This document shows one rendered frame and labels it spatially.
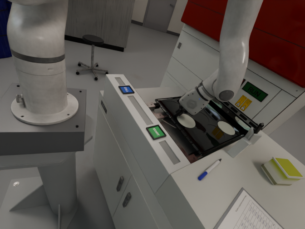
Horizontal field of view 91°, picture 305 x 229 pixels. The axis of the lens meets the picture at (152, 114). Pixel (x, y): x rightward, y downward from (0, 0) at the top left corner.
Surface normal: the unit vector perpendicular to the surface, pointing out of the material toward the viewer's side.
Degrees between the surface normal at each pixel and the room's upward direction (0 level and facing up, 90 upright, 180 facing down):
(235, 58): 56
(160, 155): 0
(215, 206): 0
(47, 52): 88
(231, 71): 72
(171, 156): 0
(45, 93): 88
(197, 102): 89
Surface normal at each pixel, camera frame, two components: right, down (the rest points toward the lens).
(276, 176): -0.95, -0.16
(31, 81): 0.07, 0.63
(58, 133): 0.27, 0.68
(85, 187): 0.30, -0.73
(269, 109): -0.81, 0.14
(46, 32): 0.69, -0.29
